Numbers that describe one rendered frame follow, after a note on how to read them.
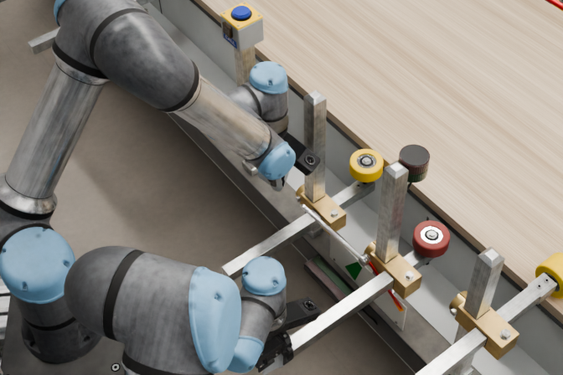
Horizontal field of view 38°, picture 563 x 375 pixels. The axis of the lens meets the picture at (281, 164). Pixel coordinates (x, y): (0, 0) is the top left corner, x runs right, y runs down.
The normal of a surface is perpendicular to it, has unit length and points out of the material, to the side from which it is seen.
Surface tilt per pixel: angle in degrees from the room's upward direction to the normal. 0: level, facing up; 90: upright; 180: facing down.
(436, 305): 0
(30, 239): 8
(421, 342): 0
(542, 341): 90
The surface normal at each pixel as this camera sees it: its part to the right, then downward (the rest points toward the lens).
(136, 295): -0.17, -0.28
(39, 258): 0.05, -0.57
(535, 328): -0.79, 0.47
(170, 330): -0.19, 0.02
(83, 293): -0.58, -0.10
